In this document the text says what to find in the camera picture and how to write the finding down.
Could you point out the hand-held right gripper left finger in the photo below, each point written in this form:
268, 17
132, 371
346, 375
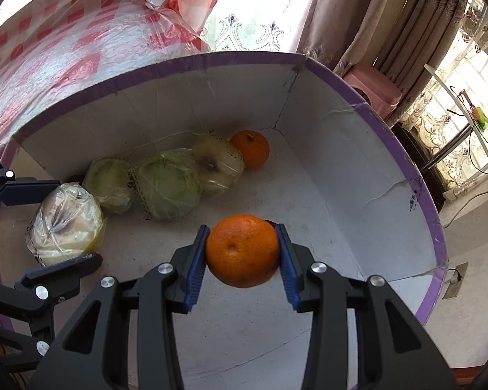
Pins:
195, 276

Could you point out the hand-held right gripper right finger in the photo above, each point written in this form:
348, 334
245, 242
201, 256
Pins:
288, 272

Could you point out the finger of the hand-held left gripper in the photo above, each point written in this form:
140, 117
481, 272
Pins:
20, 191
65, 270

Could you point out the pale yellow fruit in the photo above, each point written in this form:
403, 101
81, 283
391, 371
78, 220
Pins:
65, 227

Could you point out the orange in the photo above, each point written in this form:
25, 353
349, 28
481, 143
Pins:
250, 149
242, 252

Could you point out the large green fruit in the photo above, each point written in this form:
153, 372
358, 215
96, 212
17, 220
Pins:
166, 187

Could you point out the white box with purple rim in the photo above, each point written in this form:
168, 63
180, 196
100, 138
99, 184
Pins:
349, 195

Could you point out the bruised yellow apple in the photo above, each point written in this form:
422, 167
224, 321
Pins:
217, 166

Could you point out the red checked plastic tablecloth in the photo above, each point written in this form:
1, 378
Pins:
65, 40

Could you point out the floor power socket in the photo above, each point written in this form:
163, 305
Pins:
455, 280

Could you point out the pink plastic stool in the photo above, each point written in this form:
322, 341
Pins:
374, 87

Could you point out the cream lace curtain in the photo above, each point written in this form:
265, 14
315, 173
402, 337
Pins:
451, 130

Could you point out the glass side table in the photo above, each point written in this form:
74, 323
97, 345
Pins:
451, 89

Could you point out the green object on table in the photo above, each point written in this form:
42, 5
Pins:
480, 118

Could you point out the white embroidered sheer curtain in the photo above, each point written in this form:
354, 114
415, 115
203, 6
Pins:
260, 20

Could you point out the beige patterned curtain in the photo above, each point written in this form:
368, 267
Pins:
349, 16

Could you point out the brown curtain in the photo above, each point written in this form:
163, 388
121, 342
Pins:
427, 20

